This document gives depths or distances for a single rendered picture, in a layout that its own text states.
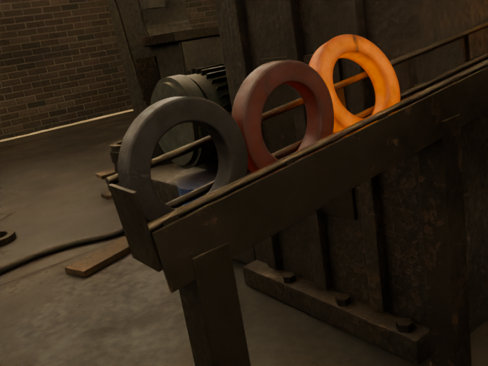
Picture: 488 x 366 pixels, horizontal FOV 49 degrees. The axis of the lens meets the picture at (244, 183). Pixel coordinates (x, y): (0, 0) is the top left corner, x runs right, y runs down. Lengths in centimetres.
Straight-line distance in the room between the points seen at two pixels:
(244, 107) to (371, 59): 31
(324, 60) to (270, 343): 85
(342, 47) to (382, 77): 10
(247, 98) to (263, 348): 88
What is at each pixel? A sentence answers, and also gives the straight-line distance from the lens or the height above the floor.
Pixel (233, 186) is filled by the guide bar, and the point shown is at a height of 62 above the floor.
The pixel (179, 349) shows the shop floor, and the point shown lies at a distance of 156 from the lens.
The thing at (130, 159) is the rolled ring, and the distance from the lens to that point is 66.
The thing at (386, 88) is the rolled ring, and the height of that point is 68.
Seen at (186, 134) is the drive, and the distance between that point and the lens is 211.
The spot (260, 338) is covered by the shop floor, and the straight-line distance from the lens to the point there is 153.
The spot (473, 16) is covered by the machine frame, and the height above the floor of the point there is 76.
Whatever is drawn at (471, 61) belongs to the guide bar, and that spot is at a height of 68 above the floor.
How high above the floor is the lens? 82
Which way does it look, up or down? 16 degrees down
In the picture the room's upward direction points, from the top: 9 degrees counter-clockwise
